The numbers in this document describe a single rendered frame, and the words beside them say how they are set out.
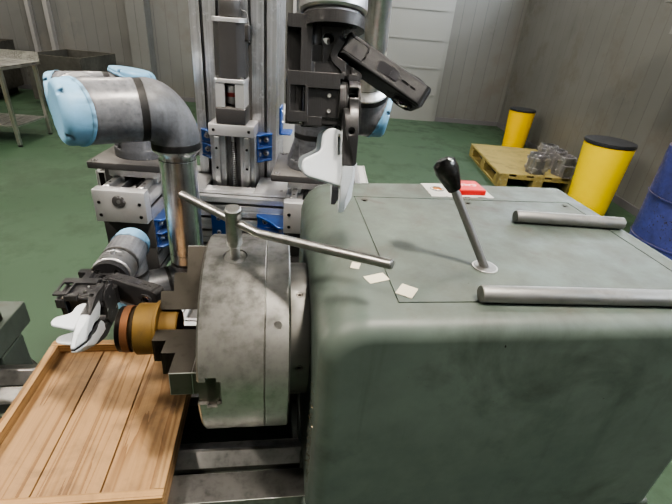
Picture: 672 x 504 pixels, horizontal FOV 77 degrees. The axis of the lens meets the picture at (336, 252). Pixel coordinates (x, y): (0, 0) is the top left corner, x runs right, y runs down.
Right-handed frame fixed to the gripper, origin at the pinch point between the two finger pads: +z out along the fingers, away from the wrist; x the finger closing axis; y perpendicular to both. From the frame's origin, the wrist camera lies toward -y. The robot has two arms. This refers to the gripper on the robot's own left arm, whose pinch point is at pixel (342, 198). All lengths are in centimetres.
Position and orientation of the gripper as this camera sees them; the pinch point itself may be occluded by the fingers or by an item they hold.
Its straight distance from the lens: 52.9
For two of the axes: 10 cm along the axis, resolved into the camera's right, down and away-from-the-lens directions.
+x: 1.3, 2.5, -9.6
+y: -9.9, -0.1, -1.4
